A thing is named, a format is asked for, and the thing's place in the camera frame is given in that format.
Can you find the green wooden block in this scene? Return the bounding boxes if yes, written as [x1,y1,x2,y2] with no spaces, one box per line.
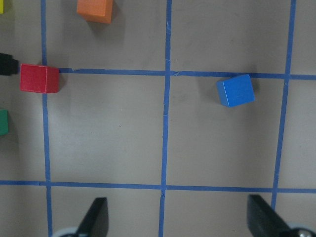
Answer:
[0,109,9,136]

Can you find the brown paper mat blue grid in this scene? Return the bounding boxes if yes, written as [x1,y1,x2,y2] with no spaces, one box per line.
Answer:
[0,0,316,237]

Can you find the yellow wooden block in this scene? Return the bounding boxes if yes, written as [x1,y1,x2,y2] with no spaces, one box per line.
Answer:
[0,0,4,14]

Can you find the orange wooden block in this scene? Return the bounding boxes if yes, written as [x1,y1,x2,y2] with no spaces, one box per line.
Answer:
[77,0,114,24]

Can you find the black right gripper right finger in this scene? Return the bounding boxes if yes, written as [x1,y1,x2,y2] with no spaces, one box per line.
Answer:
[246,195,296,237]

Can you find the red wooden block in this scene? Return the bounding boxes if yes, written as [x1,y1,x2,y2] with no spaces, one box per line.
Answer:
[20,64,59,94]

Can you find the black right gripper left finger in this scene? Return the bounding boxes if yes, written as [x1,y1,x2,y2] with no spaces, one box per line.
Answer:
[75,197,109,237]

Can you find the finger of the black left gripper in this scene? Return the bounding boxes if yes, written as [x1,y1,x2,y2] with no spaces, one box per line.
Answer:
[0,53,19,76]

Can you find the blue wooden block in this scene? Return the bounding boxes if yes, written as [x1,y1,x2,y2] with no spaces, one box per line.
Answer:
[216,74,255,107]

